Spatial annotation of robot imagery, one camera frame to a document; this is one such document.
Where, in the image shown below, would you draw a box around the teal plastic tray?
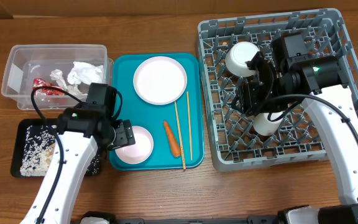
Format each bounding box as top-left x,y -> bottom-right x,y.
109,53 -> 204,171

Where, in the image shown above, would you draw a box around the clear plastic bin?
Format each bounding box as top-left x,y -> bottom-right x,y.
1,44 -> 113,110

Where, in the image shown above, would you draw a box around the orange carrot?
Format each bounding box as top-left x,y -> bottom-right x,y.
163,120 -> 181,158

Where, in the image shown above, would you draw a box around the large pink plate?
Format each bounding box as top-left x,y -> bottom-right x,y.
133,56 -> 188,105

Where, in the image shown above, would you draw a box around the black plastic tray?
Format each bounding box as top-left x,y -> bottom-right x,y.
10,118 -> 104,178

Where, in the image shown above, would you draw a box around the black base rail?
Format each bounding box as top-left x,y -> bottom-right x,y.
71,211 -> 279,224

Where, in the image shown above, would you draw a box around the left wooden chopstick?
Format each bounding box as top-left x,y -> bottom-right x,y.
174,101 -> 186,170

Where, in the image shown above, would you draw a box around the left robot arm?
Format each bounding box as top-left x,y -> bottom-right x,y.
21,108 -> 135,223

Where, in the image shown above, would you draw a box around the white paper cup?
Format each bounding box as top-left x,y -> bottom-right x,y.
253,113 -> 283,136

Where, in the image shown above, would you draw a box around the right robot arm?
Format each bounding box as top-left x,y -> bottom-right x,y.
226,33 -> 358,223

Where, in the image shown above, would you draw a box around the grey dish rack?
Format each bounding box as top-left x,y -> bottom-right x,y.
197,8 -> 358,172

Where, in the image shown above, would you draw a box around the white upturned bowl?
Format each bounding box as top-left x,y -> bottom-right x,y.
225,42 -> 259,77

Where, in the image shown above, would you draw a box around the white tissue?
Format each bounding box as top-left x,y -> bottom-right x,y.
50,69 -> 83,95
67,61 -> 104,85

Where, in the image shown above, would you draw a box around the food scraps and rice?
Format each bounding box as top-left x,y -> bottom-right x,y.
19,124 -> 102,177

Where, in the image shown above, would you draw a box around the red snack wrapper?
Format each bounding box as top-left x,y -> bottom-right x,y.
33,78 -> 64,96

